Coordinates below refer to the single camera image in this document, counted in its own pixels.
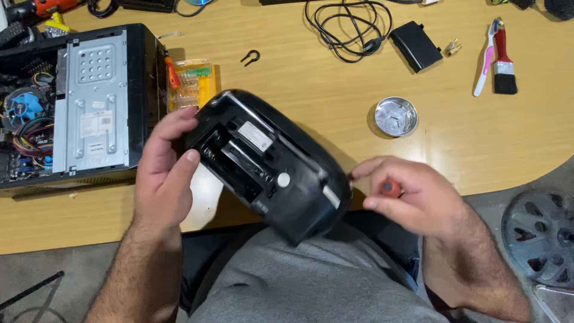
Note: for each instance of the person's right hand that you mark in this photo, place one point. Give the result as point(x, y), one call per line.
point(417, 202)

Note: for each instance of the person's left hand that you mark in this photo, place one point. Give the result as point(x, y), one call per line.
point(161, 188)

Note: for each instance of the black portable radio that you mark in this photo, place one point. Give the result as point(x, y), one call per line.
point(269, 166)

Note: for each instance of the round metal bowl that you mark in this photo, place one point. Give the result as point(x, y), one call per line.
point(396, 116)

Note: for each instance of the yellow screwdriver bit set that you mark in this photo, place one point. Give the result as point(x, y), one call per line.
point(193, 85)

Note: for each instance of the small orange screwdriver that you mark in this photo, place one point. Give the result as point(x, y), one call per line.
point(172, 74)

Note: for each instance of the open black computer case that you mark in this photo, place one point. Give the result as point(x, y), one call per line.
point(71, 103)

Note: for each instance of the silver wheel hubcap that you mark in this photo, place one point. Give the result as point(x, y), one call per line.
point(540, 237)

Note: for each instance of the person's grey shorts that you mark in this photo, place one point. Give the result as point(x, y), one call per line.
point(309, 278)

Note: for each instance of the black battery cover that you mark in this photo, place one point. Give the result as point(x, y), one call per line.
point(416, 46)

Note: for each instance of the pink white toothbrush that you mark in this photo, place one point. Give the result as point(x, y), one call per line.
point(485, 60)

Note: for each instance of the small metal connector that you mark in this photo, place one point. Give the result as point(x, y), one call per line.
point(452, 48)

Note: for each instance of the black plastic clip tool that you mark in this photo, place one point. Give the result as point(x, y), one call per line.
point(250, 57)

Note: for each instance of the orange power drill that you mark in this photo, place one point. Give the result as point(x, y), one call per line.
point(45, 6)

